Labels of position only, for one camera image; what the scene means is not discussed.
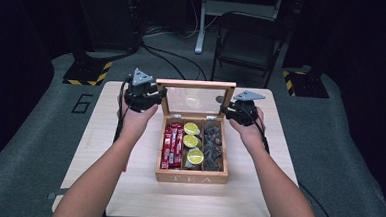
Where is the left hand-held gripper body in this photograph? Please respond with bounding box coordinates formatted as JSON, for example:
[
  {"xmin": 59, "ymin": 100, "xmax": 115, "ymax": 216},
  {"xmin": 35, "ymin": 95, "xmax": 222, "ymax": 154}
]
[{"xmin": 123, "ymin": 67, "xmax": 166, "ymax": 115}]

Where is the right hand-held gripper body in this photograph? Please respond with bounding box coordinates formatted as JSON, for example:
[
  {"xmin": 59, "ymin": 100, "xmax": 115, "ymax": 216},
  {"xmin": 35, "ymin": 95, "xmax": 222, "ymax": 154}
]
[{"xmin": 224, "ymin": 88, "xmax": 267, "ymax": 128}]

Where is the wooden tea box glass lid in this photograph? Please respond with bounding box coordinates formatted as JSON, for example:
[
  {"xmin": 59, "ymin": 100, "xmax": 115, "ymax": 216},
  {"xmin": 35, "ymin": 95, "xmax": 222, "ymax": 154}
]
[{"xmin": 150, "ymin": 78, "xmax": 237, "ymax": 187}]

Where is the person's right hand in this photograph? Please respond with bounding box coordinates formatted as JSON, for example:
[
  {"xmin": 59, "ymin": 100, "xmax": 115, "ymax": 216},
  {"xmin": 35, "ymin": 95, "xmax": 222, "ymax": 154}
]
[{"xmin": 227, "ymin": 104, "xmax": 267, "ymax": 150}]

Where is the person's left hand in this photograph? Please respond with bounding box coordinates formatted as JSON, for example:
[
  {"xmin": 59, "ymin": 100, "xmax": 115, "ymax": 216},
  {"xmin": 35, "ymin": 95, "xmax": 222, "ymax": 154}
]
[{"xmin": 114, "ymin": 94, "xmax": 161, "ymax": 140}]

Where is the yellow-lid pod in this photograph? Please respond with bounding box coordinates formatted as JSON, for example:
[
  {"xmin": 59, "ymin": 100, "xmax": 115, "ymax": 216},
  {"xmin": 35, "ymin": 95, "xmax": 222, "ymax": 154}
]
[
  {"xmin": 183, "ymin": 121, "xmax": 201, "ymax": 137},
  {"xmin": 182, "ymin": 133, "xmax": 203, "ymax": 150},
  {"xmin": 183, "ymin": 146, "xmax": 206, "ymax": 171}
]

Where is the pile of dark tea bags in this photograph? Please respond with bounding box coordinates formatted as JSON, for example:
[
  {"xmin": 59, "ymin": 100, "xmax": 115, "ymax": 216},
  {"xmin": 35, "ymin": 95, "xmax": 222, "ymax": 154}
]
[{"xmin": 201, "ymin": 123, "xmax": 227, "ymax": 173}]

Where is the red sachet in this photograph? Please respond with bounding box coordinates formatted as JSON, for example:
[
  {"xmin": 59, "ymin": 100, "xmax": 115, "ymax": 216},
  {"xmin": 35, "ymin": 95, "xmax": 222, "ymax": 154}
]
[
  {"xmin": 173, "ymin": 123, "xmax": 185, "ymax": 169},
  {"xmin": 160, "ymin": 126, "xmax": 173, "ymax": 170},
  {"xmin": 168, "ymin": 122, "xmax": 179, "ymax": 169}
]

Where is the black yellow striped base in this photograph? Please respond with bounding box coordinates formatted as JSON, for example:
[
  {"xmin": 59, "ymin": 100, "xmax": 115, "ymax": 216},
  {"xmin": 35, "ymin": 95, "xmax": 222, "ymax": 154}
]
[
  {"xmin": 62, "ymin": 56, "xmax": 113, "ymax": 88},
  {"xmin": 280, "ymin": 67, "xmax": 331, "ymax": 100}
]

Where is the black folding chair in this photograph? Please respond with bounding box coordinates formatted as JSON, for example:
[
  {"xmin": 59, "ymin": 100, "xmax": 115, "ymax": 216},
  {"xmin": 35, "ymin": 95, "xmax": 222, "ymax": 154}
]
[{"xmin": 209, "ymin": 10, "xmax": 289, "ymax": 90}]

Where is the white metal stand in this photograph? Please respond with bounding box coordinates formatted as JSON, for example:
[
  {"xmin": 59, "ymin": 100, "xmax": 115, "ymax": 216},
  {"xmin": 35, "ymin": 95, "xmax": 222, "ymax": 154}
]
[{"xmin": 194, "ymin": 0, "xmax": 285, "ymax": 59}]

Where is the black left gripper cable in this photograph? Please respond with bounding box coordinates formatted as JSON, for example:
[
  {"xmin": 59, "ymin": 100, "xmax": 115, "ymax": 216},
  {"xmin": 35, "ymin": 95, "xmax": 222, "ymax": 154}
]
[{"xmin": 112, "ymin": 74, "xmax": 135, "ymax": 145}]

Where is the black floor cable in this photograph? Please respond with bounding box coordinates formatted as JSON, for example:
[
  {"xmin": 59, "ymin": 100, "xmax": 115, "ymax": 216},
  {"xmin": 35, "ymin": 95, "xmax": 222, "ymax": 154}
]
[{"xmin": 138, "ymin": 41, "xmax": 210, "ymax": 82}]

